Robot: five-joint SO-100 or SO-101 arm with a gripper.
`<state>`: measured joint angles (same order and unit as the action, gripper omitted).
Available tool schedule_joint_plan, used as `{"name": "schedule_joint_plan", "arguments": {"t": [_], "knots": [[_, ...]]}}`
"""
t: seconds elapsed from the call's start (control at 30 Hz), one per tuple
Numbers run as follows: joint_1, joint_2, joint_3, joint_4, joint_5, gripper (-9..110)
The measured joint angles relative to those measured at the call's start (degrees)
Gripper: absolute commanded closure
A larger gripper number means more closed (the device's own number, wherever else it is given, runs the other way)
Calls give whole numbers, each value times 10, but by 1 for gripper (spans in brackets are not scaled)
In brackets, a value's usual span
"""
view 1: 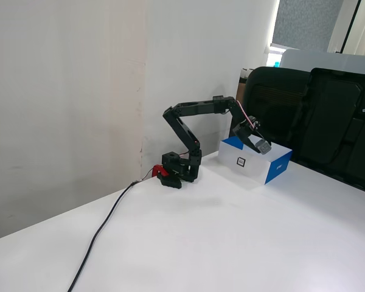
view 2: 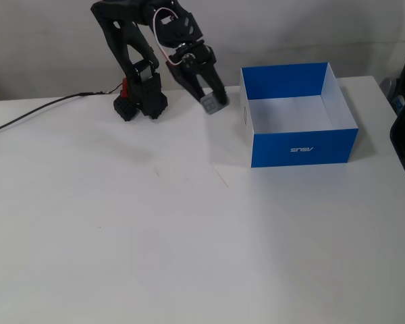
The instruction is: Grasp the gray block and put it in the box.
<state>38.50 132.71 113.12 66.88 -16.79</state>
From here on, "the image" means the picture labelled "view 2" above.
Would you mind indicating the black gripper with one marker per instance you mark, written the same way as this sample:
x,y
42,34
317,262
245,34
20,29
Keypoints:
x,y
202,58

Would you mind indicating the gray cube block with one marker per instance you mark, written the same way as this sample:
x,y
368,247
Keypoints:
x,y
210,105

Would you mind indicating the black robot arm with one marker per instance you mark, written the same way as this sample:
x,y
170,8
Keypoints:
x,y
121,37

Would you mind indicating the blue white cardboard box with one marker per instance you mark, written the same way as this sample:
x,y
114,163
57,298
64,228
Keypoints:
x,y
300,150

